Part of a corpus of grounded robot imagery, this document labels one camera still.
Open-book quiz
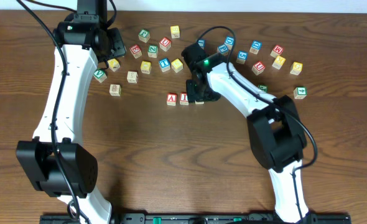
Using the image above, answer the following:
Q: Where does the blue D block upper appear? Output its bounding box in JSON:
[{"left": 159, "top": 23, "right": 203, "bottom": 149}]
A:
[{"left": 224, "top": 36, "right": 235, "bottom": 50}]

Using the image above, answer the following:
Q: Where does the green V block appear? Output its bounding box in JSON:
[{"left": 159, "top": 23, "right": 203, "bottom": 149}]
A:
[{"left": 93, "top": 69, "right": 107, "bottom": 83}]

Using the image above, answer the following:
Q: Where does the yellow block far left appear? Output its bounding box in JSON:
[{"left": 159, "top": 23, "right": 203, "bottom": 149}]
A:
[{"left": 107, "top": 58, "right": 120, "bottom": 72}]

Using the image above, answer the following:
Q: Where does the red I block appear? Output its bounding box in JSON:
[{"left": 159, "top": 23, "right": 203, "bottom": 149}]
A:
[{"left": 180, "top": 92, "right": 189, "bottom": 105}]

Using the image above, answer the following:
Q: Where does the yellow block top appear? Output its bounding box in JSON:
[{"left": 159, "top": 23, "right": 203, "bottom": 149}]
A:
[{"left": 170, "top": 26, "right": 180, "bottom": 39}]

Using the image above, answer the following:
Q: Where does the red E block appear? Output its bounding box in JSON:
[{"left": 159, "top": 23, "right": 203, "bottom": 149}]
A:
[{"left": 129, "top": 44, "right": 142, "bottom": 58}]

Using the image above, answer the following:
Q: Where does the yellow K block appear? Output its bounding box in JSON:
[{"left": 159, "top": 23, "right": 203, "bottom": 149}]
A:
[{"left": 272, "top": 55, "right": 286, "bottom": 70}]

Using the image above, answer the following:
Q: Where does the plain wooden block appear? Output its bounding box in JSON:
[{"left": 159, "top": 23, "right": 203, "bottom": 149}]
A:
[{"left": 127, "top": 71, "right": 139, "bottom": 83}]

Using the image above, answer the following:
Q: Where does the blue 5 block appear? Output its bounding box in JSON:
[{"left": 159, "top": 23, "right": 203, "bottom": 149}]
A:
[{"left": 236, "top": 50, "right": 248, "bottom": 64}]

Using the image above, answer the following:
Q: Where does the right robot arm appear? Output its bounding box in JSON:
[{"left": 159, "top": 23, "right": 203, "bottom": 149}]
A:
[{"left": 181, "top": 44, "right": 309, "bottom": 223}]

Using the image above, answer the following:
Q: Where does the yellow S block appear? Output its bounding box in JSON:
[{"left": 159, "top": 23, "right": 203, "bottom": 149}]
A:
[{"left": 171, "top": 58, "right": 184, "bottom": 73}]

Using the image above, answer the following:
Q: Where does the plain block lower left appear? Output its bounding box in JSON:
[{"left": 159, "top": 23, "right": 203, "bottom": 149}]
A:
[{"left": 109, "top": 84, "right": 122, "bottom": 96}]

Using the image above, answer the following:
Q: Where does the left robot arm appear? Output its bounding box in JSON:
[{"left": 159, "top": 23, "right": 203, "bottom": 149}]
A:
[{"left": 16, "top": 0, "right": 126, "bottom": 223}]

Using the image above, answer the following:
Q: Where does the green Z block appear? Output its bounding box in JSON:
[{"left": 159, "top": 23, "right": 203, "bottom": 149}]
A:
[{"left": 147, "top": 45, "right": 158, "bottom": 58}]

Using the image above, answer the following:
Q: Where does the blue d block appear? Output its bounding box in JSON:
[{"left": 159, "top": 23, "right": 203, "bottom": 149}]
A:
[
  {"left": 249, "top": 40, "right": 262, "bottom": 55},
  {"left": 224, "top": 36, "right": 235, "bottom": 50}
]

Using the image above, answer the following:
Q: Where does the yellow G block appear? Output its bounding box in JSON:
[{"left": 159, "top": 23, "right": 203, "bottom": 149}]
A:
[{"left": 290, "top": 62, "right": 303, "bottom": 75}]

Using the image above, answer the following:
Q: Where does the red U block left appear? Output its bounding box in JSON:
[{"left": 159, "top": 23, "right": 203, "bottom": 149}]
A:
[{"left": 159, "top": 37, "right": 172, "bottom": 52}]

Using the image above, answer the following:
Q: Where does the green j block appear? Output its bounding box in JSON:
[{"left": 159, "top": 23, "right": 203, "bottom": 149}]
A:
[
  {"left": 258, "top": 85, "right": 267, "bottom": 93},
  {"left": 138, "top": 29, "right": 151, "bottom": 43}
]

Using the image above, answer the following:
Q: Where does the green 4 block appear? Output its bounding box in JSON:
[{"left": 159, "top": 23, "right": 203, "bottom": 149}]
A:
[{"left": 294, "top": 86, "right": 307, "bottom": 99}]

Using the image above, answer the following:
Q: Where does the red U block right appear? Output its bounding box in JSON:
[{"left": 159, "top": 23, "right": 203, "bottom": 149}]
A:
[{"left": 251, "top": 61, "right": 265, "bottom": 75}]

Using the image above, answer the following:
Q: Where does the red M block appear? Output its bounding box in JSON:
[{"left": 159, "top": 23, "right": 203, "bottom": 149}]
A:
[{"left": 270, "top": 45, "right": 284, "bottom": 58}]

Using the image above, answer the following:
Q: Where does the red A block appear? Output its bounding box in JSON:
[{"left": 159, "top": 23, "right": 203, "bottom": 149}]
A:
[{"left": 166, "top": 93, "right": 177, "bottom": 106}]

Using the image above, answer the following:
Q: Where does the blue 1 block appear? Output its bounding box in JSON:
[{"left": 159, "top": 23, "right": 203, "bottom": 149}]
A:
[{"left": 197, "top": 39, "right": 205, "bottom": 49}]

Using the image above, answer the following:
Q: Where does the blue D block right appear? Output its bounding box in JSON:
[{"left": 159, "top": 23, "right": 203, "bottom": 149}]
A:
[{"left": 249, "top": 40, "right": 262, "bottom": 55}]

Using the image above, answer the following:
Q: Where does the blue P block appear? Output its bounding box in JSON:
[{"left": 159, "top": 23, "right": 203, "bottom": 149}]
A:
[{"left": 217, "top": 44, "right": 230, "bottom": 56}]

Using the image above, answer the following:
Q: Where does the red u block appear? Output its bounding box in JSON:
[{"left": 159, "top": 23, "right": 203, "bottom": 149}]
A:
[
  {"left": 159, "top": 37, "right": 172, "bottom": 52},
  {"left": 251, "top": 61, "right": 265, "bottom": 75}
]

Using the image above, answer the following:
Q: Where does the green J block lower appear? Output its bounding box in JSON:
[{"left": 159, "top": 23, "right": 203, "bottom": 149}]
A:
[{"left": 258, "top": 85, "right": 267, "bottom": 93}]

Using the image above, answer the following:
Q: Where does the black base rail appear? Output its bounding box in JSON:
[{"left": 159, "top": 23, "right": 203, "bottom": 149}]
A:
[{"left": 40, "top": 212, "right": 352, "bottom": 224}]

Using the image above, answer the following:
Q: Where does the blue T block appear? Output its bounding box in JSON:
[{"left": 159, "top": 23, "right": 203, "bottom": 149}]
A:
[{"left": 159, "top": 58, "right": 170, "bottom": 72}]

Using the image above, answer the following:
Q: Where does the green J block top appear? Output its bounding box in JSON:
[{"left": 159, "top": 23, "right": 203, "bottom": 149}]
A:
[{"left": 138, "top": 29, "right": 151, "bottom": 43}]

